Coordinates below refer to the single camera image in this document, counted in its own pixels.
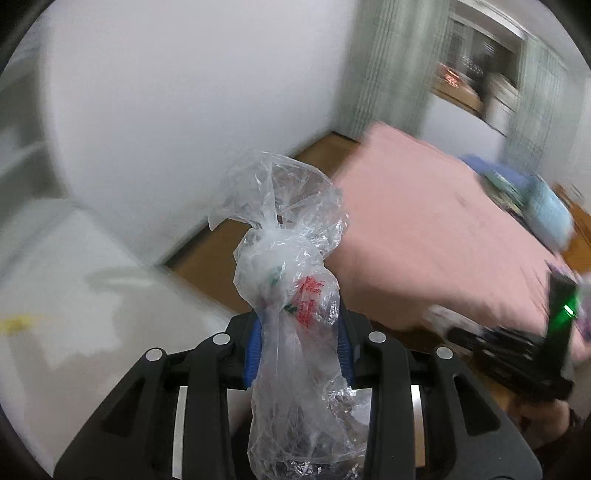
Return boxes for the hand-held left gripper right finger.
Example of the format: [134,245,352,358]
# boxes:
[336,299,544,480]

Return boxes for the person's right hand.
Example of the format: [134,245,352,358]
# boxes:
[512,399,575,450]

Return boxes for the green curtain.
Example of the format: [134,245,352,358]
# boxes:
[339,0,455,141]

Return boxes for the grey desk hutch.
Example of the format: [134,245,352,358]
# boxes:
[0,69,63,210]

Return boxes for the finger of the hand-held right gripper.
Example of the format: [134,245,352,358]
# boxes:
[444,324,548,384]

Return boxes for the clear plastic bag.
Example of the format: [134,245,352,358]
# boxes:
[208,150,376,480]

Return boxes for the bed with pink sheet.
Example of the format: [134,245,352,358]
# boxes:
[323,121,591,365]

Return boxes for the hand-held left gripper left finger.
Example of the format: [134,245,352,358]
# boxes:
[54,313,266,480]

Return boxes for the blue pillow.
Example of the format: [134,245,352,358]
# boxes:
[459,154,575,252]

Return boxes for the window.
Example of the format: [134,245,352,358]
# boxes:
[429,0,529,137]

